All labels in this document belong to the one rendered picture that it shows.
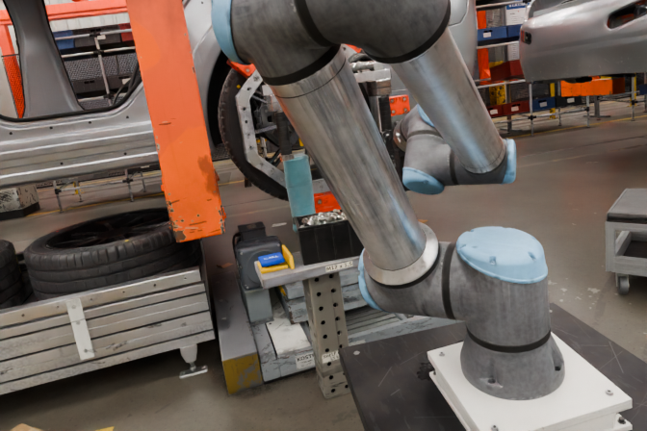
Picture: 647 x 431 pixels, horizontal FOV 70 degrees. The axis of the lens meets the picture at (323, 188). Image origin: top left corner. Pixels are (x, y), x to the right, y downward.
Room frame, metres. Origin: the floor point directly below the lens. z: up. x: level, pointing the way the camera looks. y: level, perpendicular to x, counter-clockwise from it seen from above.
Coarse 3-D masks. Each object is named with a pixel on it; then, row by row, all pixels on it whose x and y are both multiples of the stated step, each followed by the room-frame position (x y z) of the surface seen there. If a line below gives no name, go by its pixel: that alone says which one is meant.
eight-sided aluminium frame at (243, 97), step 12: (348, 48) 1.70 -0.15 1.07; (360, 72) 1.76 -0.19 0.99; (252, 84) 1.61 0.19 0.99; (240, 96) 1.60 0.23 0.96; (372, 96) 1.77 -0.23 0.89; (240, 108) 1.60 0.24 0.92; (372, 108) 1.78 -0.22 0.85; (240, 120) 1.62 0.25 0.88; (252, 132) 1.61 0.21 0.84; (252, 144) 1.60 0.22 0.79; (252, 156) 1.60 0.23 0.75; (264, 168) 1.61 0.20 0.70; (276, 168) 1.62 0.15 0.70; (276, 180) 1.62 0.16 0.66
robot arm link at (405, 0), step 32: (320, 0) 0.51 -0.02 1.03; (352, 0) 0.50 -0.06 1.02; (384, 0) 0.50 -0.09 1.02; (416, 0) 0.51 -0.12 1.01; (448, 0) 0.55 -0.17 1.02; (320, 32) 0.53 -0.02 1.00; (352, 32) 0.52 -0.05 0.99; (384, 32) 0.52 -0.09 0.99; (416, 32) 0.52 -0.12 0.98; (448, 32) 0.60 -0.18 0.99; (416, 64) 0.59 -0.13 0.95; (448, 64) 0.61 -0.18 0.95; (416, 96) 0.67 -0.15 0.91; (448, 96) 0.65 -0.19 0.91; (448, 128) 0.73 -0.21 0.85; (480, 128) 0.75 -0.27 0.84; (480, 160) 0.83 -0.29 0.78; (512, 160) 0.88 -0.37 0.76
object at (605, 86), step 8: (592, 80) 4.91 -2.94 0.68; (600, 80) 4.81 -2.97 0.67; (608, 80) 4.71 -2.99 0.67; (616, 80) 4.68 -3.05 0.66; (624, 80) 4.71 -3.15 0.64; (568, 88) 5.22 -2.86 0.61; (576, 88) 5.11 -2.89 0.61; (584, 88) 5.00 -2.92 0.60; (592, 88) 4.91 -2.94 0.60; (600, 88) 4.81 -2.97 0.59; (608, 88) 4.71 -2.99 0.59; (616, 88) 4.68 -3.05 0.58; (624, 88) 4.71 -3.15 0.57
